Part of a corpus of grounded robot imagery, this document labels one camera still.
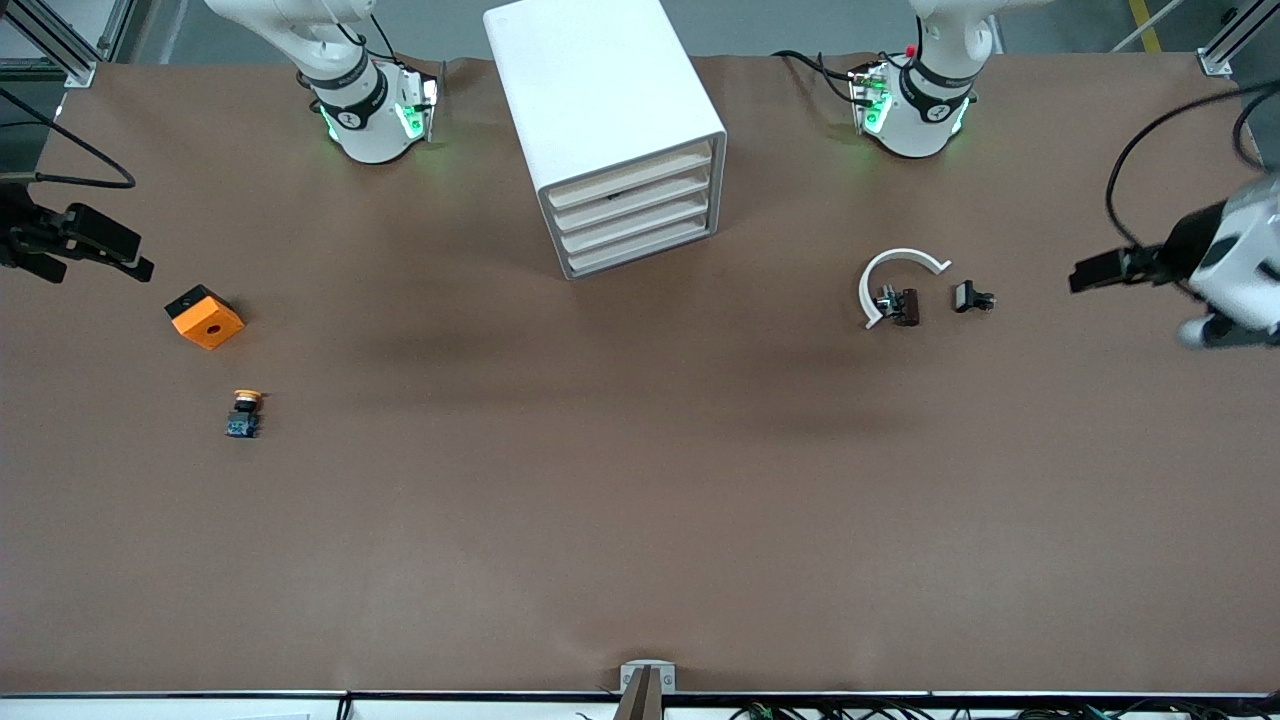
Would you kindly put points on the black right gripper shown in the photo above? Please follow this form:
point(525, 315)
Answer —
point(18, 236)

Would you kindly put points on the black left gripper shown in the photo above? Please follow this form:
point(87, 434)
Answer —
point(1183, 246)

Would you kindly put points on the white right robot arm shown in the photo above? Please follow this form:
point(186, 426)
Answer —
point(360, 110)

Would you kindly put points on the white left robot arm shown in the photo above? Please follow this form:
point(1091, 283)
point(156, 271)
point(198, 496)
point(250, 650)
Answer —
point(925, 110)

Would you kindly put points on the small black clip part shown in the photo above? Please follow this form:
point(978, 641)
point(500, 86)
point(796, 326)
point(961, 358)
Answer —
point(965, 296)

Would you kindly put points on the orange box with hole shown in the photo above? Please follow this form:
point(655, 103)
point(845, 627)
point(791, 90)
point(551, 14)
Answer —
point(210, 325)

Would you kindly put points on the brown table cover mat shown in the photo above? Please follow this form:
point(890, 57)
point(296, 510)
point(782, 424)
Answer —
point(640, 500)

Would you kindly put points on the aluminium frame profile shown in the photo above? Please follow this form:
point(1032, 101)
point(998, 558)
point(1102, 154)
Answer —
point(75, 65)
point(1215, 62)

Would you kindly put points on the white curved plastic bracket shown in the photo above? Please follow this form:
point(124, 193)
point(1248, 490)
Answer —
point(905, 254)

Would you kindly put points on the yellow push button switch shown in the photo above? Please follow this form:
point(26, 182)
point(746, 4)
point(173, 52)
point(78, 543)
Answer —
point(243, 420)

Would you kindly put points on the white table edge rail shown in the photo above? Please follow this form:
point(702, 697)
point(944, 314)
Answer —
point(150, 708)

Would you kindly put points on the grey table edge bracket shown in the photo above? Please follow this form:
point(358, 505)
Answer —
point(647, 690)

